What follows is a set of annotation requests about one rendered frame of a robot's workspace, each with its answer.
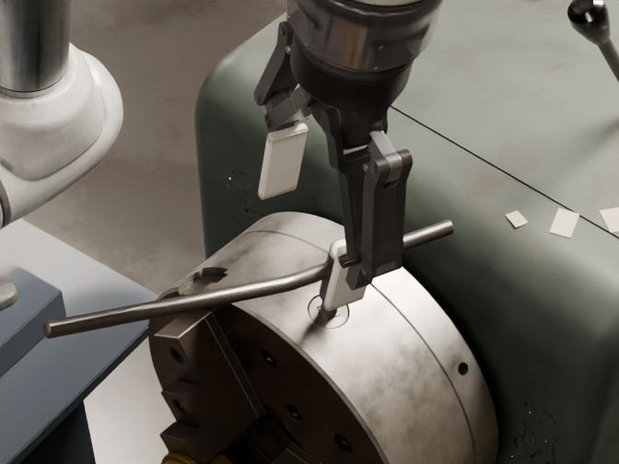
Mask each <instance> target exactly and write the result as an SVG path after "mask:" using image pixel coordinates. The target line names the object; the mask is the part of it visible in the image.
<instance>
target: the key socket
mask: <svg viewBox="0 0 619 464"><path fill-rule="evenodd" d="M321 301H322V300H321V298H320V296H317V297H315V298H314V299H313V300H312V301H311V302H310V303H309V307H308V313H309V317H310V318H311V319H312V320H313V321H314V322H315V323H316V324H317V325H319V326H321V327H323V328H326V329H336V328H339V327H342V326H343V325H345V324H346V322H347V320H348V316H349V311H348V308H347V306H343V307H339V308H338V311H337V312H338V313H339V316H338V317H336V318H333V319H328V320H325V321H324V319H323V317H322V316H321V313H320V311H319V310H318V307H320V306H321Z"/></svg>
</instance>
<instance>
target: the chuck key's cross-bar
mask: <svg viewBox="0 0 619 464"><path fill-rule="evenodd" d="M453 232H454V225H453V224H452V222H451V221H450V220H445V221H442V222H440V223H437V224H434V225H432V226H427V227H424V228H421V229H419V230H416V231H414V232H411V233H408V234H405V235H403V251H406V250H408V249H412V248H415V247H418V246H421V245H423V244H426V243H428V242H431V241H434V240H436V239H439V238H444V237H446V236H449V235H451V234H453ZM331 274H332V270H331V268H330V267H329V265H328V263H327V262H324V263H322V264H319V265H316V266H313V267H310V268H308V269H305V270H303V271H300V272H297V273H292V274H290V275H286V276H282V277H278V278H274V279H268V280H263V281H259V282H253V283H248V284H239V285H234V286H230V287H225V288H219V289H215V290H210V291H204V292H200V293H195V294H189V295H185V296H175V297H171V298H166V299H160V300H156V301H151V302H145V303H141V304H136V305H131V306H126V307H117V308H112V309H107V310H102V311H97V312H92V313H87V314H82V315H77V316H73V317H67V318H62V319H53V320H48V321H45V322H44V324H43V326H42V330H43V334H44V336H45V337H47V338H48V339H51V338H56V337H61V336H65V335H70V334H75V333H79V332H85V331H93V330H98V329H103V328H108V327H112V326H117V325H122V324H126V323H132V322H137V321H141V320H146V319H154V318H159V317H164V316H168V315H173V314H179V313H183V312H188V311H193V310H197V309H202V308H207V307H215V306H220V305H225V304H230V303H235V302H240V301H244V300H249V299H254V298H258V297H263V296H272V295H277V294H282V293H285V292H289V291H293V290H296V289H299V288H301V287H303V286H306V285H309V284H314V283H317V282H319V281H321V280H324V279H327V278H330V277H331Z"/></svg>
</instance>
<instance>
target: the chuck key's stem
mask: <svg viewBox="0 0 619 464"><path fill-rule="evenodd" d="M343 245H345V239H338V240H335V241H334V242H333V243H332V244H331V246H330V248H329V252H328V256H327V260H326V261H327V263H328V265H329V267H330V268H331V270H332V271H333V265H334V261H335V257H336V253H337V250H338V248H339V247H341V246H343ZM330 278H331V277H330ZM330 278H327V279H324V280H321V287H320V291H319V295H320V298H321V300H322V301H321V306H320V307H318V310H319V311H320V313H321V316H322V317H323V319H324V321H325V320H328V319H333V318H336V317H338V316H339V313H338V312H337V311H338V308H337V309H334V310H332V311H328V310H326V308H325V306H324V305H323V304H324V300H325V297H326V293H327V289H328V285H329V282H330Z"/></svg>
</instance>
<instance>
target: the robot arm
mask: <svg viewBox="0 0 619 464"><path fill-rule="evenodd" d="M442 2H443V0H287V4H286V12H287V17H286V19H287V20H286V21H282V22H280V23H279V27H278V35H277V44H276V46H275V48H274V51H273V53H272V55H271V58H270V60H269V62H268V64H267V65H266V67H265V69H264V71H263V74H262V76H261V79H260V81H259V83H258V85H257V87H256V88H255V90H254V100H255V102H256V103H257V105H258V106H259V107H261V106H263V105H264V107H265V109H266V111H267V113H266V114H265V115H264V123H265V125H266V127H267V129H268V131H267V136H266V142H265V151H264V157H263V167H262V174H261V179H260V185H259V190H258V195H259V197H260V198H261V199H262V200H265V199H268V198H271V197H274V196H276V195H279V194H282V193H285V192H289V191H293V190H295V189H296V187H297V185H298V176H299V172H300V167H301V162H302V158H303V153H304V148H305V144H306V139H307V133H308V127H307V126H306V124H304V123H301V124H298V125H295V122H301V121H304V120H307V119H309V118H310V117H308V116H310V115H311V114H312V116H313V117H314V119H315V120H316V122H317V123H318V124H319V125H320V127H321V128H322V130H323V131H324V132H325V134H326V138H327V146H328V154H329V162H330V166H331V167H332V168H334V169H336V170H337V173H338V180H339V189H340V197H341V205H342V213H343V221H344V229H345V245H343V246H341V247H339V248H338V250H337V253H336V257H335V261H334V265H333V271H332V274H331V278H330V282H329V285H328V289H327V293H326V297H325V300H324V304H323V305H324V306H325V308H326V310H328V311H332V310H334V309H337V308H339V307H343V306H346V305H349V304H352V303H354V302H356V301H359V300H362V299H363V298H364V295H365V292H366V289H367V286H368V285H369V284H371V283H372V281H373V278H376V277H379V276H382V275H383V274H386V273H391V272H394V271H396V270H399V269H401V268H402V266H403V232H404V216H405V198H406V182H407V179H408V176H409V174H410V171H411V168H412V166H413V158H412V155H411V153H410V151H409V150H408V149H406V148H405V149H403V150H399V151H395V150H394V148H393V147H392V145H391V143H390V141H389V140H388V138H387V136H386V134H387V132H388V109H389V107H390V106H391V104H392V103H393V102H394V101H395V100H396V99H397V98H398V97H399V96H400V94H401V93H402V92H403V90H404V88H405V87H406V85H407V82H408V79H409V76H410V73H411V69H412V66H413V62H414V59H416V58H417V57H418V56H419V55H420V54H421V53H422V52H423V51H424V50H425V48H426V47H427V46H428V44H429V43H430V42H431V40H432V37H433V34H434V30H435V27H436V24H437V21H438V15H439V12H440V9H441V6H442ZM70 14H71V0H0V229H2V228H4V227H5V226H8V225H9V224H11V223H13V222H15V221H17V220H18V219H19V218H21V217H23V216H25V215H28V214H29V213H31V212H33V211H35V210H36V209H38V208H40V207H41V206H43V205H44V204H46V203H47V202H49V201H50V200H52V199H53V198H55V197H56V196H58V195H59V194H60V193H62V192H63V191H65V190H67V189H68V188H69V187H71V186H72V185H73V184H75V183H76V182H77V181H79V180H80V179H82V178H83V177H84V176H86V175H87V174H88V173H89V172H90V171H91V170H92V169H93V168H94V167H96V166H97V165H98V163H99V162H100V161H101V160H102V159H103V158H104V157H105V156H106V155H107V153H108V152H109V151H110V149H111V147H112V145H113V143H114V142H115V140H116V138H117V136H118V134H119V131H120V130H121V127H122V124H123V101H122V96H121V93H120V90H119V88H118V86H117V84H116V82H115V81H114V79H113V77H112V76H111V74H110V73H109V72H108V70H107V69H106V68H105V67H104V65H103V64H102V63H101V62H100V61H99V60H97V59H96V58H95V57H93V56H92V55H90V54H88V53H86V52H82V51H80V50H78V49H77V48H76V47H75V46H74V45H73V44H72V43H70ZM298 84H299V87H298V88H297V89H296V87H297V85H298ZM295 89H296V90H295ZM363 145H367V146H366V147H365V148H363V149H359V150H357V151H354V152H351V153H348V154H344V150H348V149H352V148H356V147H360V146H363Z"/></svg>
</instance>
